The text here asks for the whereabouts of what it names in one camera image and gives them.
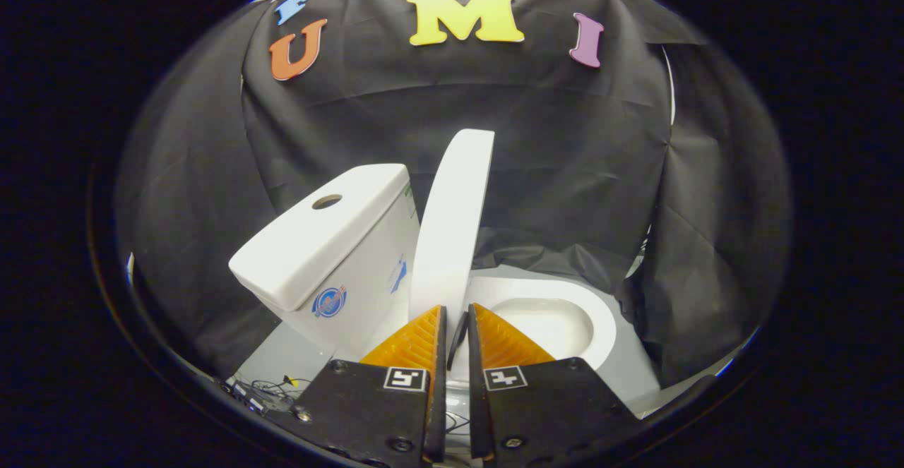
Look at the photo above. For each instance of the black power strip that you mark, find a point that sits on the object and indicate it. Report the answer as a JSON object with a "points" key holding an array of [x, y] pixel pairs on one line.
{"points": [[247, 397]]}

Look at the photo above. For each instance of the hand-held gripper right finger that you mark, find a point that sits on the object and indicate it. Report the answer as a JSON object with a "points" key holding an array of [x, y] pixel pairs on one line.
{"points": [[475, 397]]}

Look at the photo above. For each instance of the white toilet bowl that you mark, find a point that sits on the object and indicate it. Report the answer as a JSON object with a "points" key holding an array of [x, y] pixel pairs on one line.
{"points": [[551, 327]]}

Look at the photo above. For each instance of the white toilet seat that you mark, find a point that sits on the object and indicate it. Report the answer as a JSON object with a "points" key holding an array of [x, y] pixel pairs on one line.
{"points": [[602, 327]]}

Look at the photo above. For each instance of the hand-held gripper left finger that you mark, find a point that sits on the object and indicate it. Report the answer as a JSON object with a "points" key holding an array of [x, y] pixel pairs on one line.
{"points": [[439, 397]]}

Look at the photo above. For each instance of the black backdrop cloth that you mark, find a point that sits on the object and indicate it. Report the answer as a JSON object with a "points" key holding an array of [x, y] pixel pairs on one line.
{"points": [[565, 171]]}

